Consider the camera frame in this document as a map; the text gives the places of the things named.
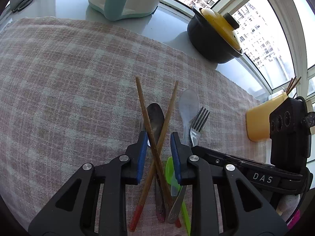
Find white window frame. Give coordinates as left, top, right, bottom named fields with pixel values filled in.
left=157, top=0, right=315, bottom=104

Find person's right forearm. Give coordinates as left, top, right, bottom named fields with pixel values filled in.
left=277, top=194, right=303, bottom=231

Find metal spoon with patterned handle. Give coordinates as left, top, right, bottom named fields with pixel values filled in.
left=146, top=102, right=166, bottom=223

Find yellow plastic container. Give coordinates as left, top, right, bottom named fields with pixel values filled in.
left=246, top=91, right=289, bottom=142

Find pink checked cloth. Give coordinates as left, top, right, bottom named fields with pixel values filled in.
left=0, top=17, right=271, bottom=236

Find yellow clay pot lid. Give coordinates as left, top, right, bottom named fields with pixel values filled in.
left=199, top=7, right=243, bottom=53

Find black clay pot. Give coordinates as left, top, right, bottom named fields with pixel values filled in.
left=187, top=5, right=244, bottom=64

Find translucent plastic spoon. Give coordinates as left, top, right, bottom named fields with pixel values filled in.
left=170, top=89, right=199, bottom=197

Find metal fork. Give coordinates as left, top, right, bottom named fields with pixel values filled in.
left=167, top=106, right=211, bottom=224

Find green plastic spoon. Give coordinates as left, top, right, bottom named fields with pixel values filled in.
left=165, top=157, right=192, bottom=236

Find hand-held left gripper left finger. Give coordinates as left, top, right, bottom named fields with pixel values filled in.
left=28, top=131, right=148, bottom=236

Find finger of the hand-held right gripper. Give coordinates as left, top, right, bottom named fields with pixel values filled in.
left=191, top=146, right=271, bottom=171

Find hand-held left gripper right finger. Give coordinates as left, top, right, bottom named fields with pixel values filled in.
left=170, top=131, right=288, bottom=236

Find black handled scissors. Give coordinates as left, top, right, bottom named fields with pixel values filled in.
left=12, top=0, right=41, bottom=13

